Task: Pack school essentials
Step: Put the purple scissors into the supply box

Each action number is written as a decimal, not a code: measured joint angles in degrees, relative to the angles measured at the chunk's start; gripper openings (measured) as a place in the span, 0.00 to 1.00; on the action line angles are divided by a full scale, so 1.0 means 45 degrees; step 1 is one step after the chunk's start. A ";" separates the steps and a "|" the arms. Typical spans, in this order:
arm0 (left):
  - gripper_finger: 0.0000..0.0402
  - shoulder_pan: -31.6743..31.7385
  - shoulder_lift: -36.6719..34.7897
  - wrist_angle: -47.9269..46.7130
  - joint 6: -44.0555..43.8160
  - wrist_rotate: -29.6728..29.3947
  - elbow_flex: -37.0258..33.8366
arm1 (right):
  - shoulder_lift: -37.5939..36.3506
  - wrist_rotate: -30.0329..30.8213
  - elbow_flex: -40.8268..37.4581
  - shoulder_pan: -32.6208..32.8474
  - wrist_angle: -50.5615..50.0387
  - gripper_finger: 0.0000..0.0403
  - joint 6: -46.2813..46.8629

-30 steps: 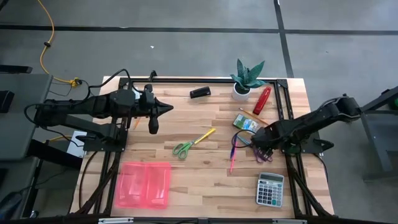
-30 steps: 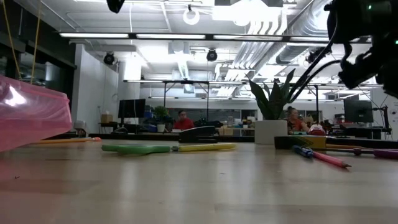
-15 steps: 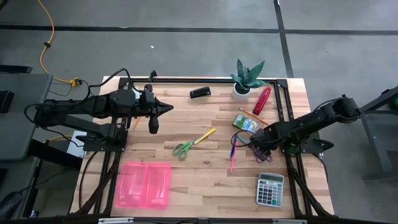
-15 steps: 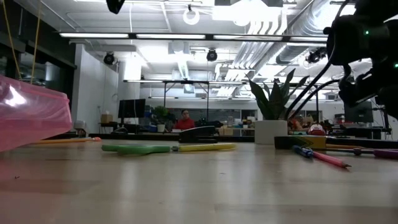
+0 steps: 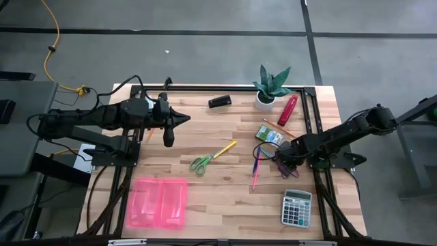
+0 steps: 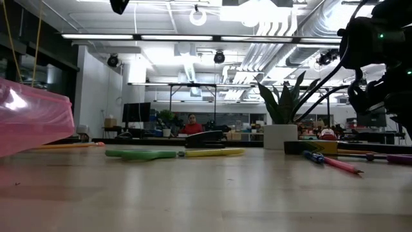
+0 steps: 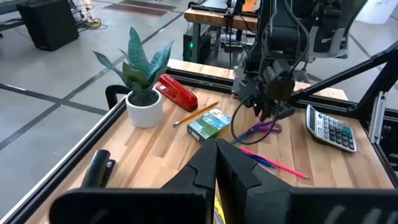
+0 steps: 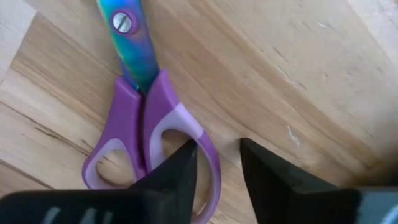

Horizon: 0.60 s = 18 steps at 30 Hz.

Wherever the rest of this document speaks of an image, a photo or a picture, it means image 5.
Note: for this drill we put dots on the green leafy plant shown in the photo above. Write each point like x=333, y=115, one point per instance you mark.
x=271, y=83

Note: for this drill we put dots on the green round object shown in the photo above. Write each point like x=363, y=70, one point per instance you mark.
x=434, y=113

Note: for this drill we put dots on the white plant pot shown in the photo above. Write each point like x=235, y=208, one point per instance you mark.
x=263, y=104

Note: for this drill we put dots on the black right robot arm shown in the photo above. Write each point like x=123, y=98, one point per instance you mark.
x=341, y=135

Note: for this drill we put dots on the black table clamp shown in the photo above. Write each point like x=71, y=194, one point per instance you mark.
x=167, y=83

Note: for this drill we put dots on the purple binder clip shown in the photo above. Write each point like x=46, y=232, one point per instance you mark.
x=295, y=173
x=284, y=171

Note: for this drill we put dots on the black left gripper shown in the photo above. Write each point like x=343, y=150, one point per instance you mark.
x=168, y=136

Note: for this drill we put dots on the orange wooden pencil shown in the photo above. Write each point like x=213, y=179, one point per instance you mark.
x=150, y=135
x=274, y=125

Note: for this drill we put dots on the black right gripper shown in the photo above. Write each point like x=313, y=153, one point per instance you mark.
x=290, y=155

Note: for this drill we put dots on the dark grey table stand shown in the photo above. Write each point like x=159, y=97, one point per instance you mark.
x=414, y=150

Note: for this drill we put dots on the red marker tube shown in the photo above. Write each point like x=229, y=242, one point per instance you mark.
x=287, y=110

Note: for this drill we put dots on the black stapler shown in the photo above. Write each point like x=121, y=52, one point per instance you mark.
x=220, y=101

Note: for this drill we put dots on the grey desk calculator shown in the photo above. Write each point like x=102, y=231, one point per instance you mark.
x=296, y=208

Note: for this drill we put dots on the white flat sheet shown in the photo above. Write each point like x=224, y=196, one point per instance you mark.
x=82, y=163

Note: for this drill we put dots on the black metal table frame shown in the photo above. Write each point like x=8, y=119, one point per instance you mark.
x=222, y=88

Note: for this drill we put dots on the silver aluminium profile piece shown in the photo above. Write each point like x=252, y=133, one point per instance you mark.
x=126, y=242
x=317, y=243

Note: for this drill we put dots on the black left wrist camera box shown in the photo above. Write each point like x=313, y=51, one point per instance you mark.
x=161, y=109

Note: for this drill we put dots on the yellow pen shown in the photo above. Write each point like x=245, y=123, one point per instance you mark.
x=226, y=148

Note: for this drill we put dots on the pink translucent pencil case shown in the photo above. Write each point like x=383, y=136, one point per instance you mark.
x=157, y=203

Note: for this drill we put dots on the black flat bar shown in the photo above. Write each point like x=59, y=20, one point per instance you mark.
x=17, y=76

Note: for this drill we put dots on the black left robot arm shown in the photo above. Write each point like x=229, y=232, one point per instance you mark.
x=102, y=114

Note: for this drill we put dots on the green crayon box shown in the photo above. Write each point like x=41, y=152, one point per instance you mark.
x=269, y=135

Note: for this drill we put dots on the pink pen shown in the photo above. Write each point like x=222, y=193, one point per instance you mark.
x=255, y=177

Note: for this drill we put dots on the blue pen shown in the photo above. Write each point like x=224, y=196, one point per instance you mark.
x=256, y=162

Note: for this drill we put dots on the grey side desk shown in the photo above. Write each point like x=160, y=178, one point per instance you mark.
x=24, y=130

